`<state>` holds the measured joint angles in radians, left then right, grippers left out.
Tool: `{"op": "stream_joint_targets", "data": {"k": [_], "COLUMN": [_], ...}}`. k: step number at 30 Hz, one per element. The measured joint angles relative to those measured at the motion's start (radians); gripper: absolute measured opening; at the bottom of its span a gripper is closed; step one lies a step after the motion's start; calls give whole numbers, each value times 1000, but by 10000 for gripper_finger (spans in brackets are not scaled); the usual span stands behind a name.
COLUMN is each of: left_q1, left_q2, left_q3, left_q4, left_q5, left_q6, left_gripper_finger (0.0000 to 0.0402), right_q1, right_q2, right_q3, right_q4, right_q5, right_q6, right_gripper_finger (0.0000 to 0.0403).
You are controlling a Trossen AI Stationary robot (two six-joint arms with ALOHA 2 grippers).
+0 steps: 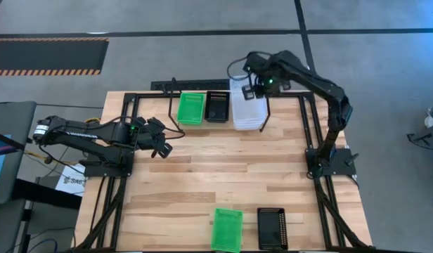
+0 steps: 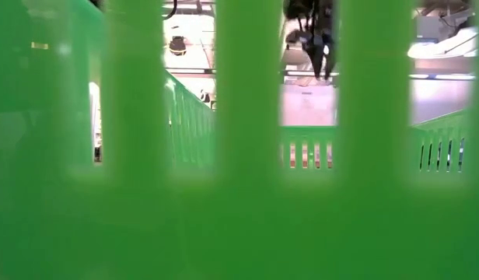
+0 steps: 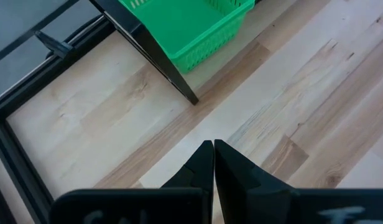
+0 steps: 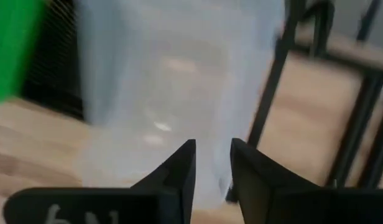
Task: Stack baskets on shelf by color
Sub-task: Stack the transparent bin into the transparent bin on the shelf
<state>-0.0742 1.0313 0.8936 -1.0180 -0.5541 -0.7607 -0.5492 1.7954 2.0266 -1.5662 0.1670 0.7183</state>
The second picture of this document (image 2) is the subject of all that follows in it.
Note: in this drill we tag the black dome ceiling fixture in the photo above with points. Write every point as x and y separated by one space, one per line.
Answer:
177 44

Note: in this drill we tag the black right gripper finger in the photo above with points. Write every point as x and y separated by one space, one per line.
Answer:
317 58
331 58

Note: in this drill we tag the green slotted plastic basket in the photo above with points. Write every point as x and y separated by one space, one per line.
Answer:
247 214

